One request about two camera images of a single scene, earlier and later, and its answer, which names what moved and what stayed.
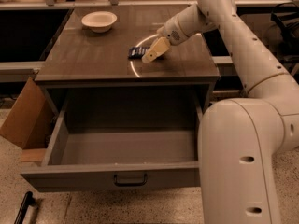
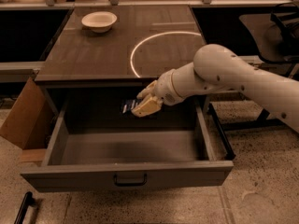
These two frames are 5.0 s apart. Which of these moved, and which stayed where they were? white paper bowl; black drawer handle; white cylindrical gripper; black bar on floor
Moved: white cylindrical gripper
Stayed: white paper bowl; black bar on floor; black drawer handle
